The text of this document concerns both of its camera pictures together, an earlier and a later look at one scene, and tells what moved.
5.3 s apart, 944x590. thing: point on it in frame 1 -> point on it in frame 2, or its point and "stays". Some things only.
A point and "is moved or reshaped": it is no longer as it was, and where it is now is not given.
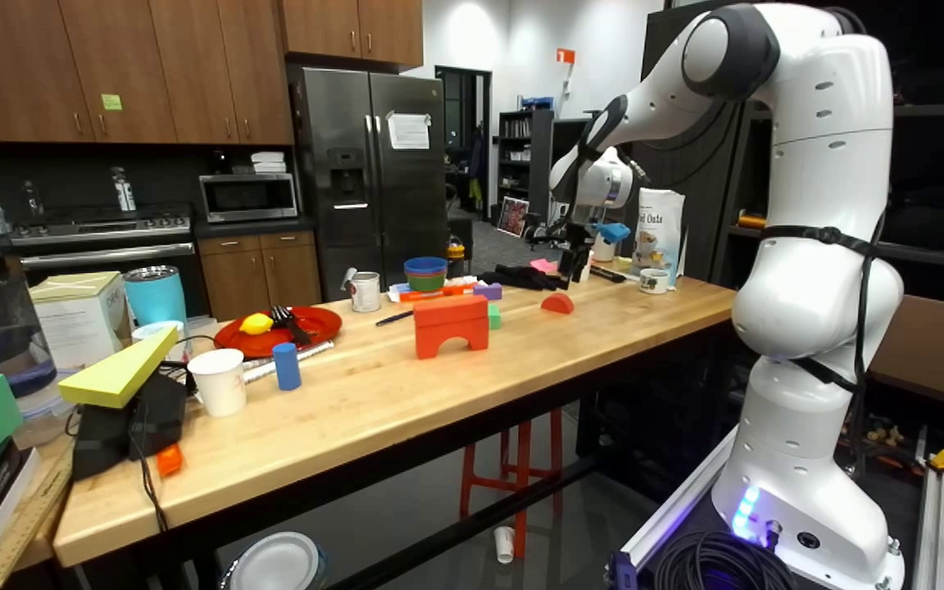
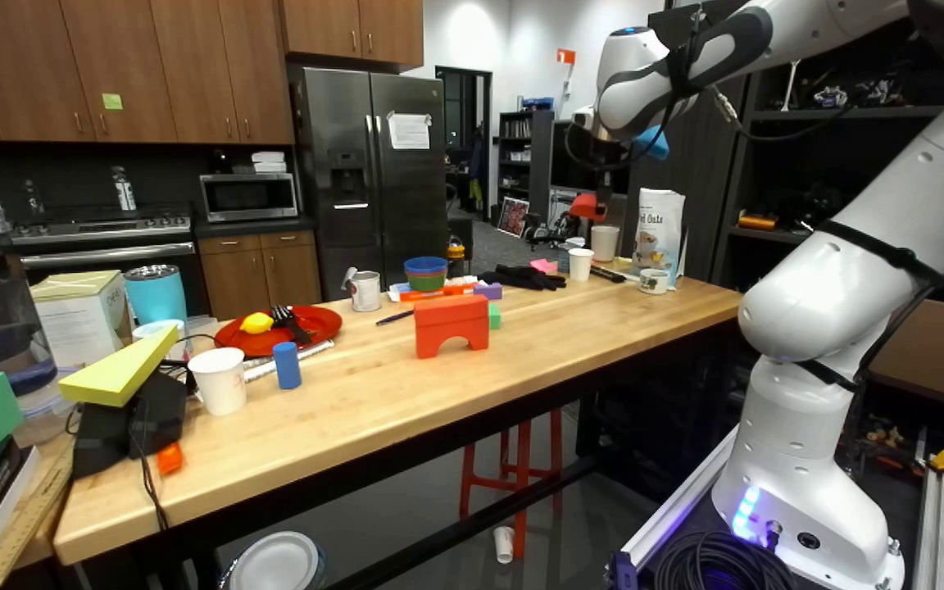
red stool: x=512 y=478 stays
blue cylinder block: x=285 y=366 stays
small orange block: x=558 y=303 is moved or reshaped
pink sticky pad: x=544 y=266 stays
